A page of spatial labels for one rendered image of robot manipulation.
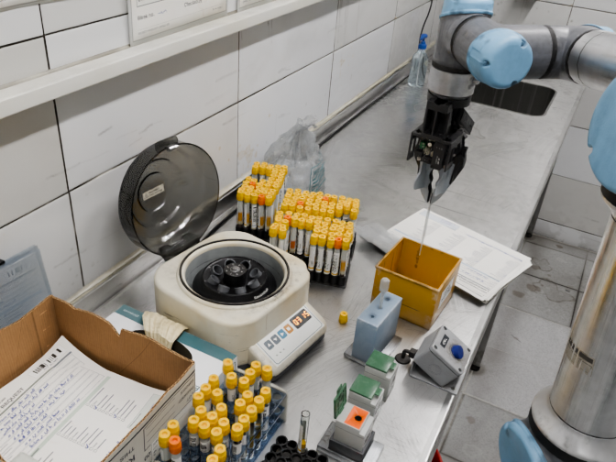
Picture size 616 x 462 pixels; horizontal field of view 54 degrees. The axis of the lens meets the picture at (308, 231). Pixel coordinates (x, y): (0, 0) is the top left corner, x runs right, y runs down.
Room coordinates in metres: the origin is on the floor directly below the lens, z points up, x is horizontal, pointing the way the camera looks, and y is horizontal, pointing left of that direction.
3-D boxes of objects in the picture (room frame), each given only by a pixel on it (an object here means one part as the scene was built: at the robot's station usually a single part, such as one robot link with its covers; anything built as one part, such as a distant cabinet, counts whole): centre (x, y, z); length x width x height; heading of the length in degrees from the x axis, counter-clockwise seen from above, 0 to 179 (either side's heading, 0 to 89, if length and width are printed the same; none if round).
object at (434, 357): (0.80, -0.24, 0.92); 0.13 x 0.07 x 0.08; 65
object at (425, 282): (0.99, -0.23, 0.93); 0.13 x 0.13 x 0.10; 61
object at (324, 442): (0.61, -0.09, 0.89); 0.09 x 0.05 x 0.04; 65
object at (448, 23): (0.97, -0.21, 1.43); 0.09 x 0.08 x 0.11; 14
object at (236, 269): (0.89, 0.13, 0.97); 0.15 x 0.15 x 0.07
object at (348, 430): (0.61, -0.09, 0.92); 0.05 x 0.04 x 0.06; 65
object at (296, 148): (1.41, 0.06, 0.97); 0.26 x 0.17 x 0.19; 171
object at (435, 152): (0.96, -0.21, 1.27); 0.09 x 0.08 x 0.12; 151
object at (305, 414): (0.59, -0.02, 0.93); 0.01 x 0.01 x 0.10
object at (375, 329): (0.84, -0.14, 0.92); 0.10 x 0.07 x 0.10; 150
